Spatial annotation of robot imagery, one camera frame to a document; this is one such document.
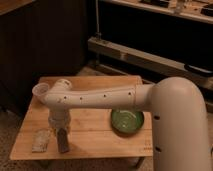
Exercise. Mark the metal pole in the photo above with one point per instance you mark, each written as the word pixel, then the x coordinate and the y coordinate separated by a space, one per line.
pixel 98 33

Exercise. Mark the green bowl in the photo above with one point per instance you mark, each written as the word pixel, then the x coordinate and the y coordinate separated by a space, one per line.
pixel 127 121

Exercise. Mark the wooden table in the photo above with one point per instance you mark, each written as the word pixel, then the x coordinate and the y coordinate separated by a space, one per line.
pixel 90 132

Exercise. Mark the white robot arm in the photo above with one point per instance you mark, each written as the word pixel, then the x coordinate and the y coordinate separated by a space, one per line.
pixel 179 117

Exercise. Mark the clear plastic cup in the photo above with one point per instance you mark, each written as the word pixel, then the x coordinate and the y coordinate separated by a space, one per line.
pixel 40 90

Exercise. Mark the grey metal shelf beam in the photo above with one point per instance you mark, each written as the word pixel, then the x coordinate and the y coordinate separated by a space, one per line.
pixel 146 60

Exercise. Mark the dark grey eraser block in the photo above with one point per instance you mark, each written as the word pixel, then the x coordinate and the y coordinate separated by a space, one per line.
pixel 62 141

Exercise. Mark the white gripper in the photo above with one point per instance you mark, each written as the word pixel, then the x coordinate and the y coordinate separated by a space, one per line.
pixel 59 119

